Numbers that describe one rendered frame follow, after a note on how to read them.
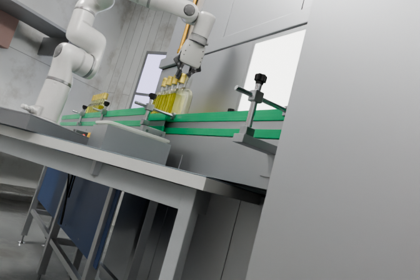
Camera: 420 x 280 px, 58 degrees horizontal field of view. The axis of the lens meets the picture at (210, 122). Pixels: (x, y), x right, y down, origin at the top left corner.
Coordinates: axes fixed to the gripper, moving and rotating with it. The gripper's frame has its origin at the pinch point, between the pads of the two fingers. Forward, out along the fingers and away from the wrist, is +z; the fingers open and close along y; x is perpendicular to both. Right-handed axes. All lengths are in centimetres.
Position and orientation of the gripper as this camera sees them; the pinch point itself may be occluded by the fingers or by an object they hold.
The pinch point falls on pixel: (182, 75)
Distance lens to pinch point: 165.4
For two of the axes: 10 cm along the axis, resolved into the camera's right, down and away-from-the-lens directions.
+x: 4.3, 2.4, -8.7
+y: -8.2, -3.1, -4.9
